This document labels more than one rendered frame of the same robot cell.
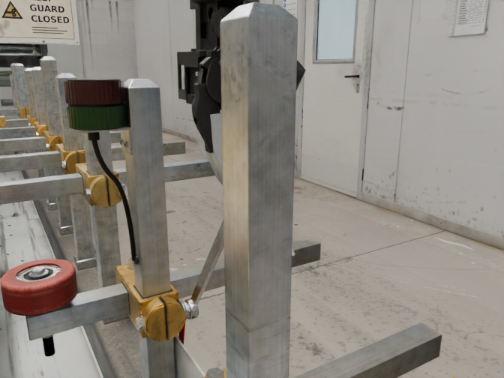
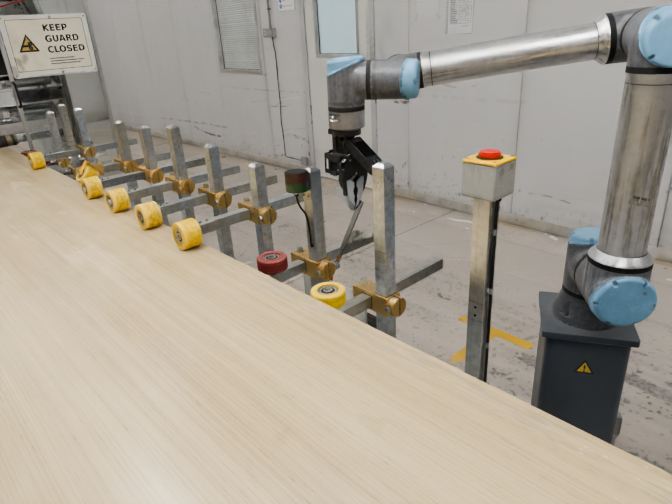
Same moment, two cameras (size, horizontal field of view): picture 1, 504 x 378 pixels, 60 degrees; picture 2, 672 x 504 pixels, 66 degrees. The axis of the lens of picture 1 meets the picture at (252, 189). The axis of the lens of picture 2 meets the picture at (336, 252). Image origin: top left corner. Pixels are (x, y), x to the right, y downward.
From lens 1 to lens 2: 0.90 m
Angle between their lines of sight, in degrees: 13
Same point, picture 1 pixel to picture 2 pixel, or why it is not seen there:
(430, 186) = (438, 172)
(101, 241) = (265, 243)
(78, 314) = (288, 273)
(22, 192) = (223, 222)
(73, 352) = not seen: hidden behind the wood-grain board
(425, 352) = (437, 266)
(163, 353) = not seen: hidden behind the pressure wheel
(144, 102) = (315, 177)
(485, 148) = (480, 135)
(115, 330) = not seen: hidden behind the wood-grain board
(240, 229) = (381, 224)
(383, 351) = (421, 267)
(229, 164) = (376, 206)
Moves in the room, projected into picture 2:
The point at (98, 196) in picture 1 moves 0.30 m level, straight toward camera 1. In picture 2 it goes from (266, 219) to (317, 251)
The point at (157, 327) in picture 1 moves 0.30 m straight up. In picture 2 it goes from (326, 273) to (318, 163)
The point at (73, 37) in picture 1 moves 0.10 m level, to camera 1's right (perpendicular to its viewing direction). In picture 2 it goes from (91, 64) to (108, 63)
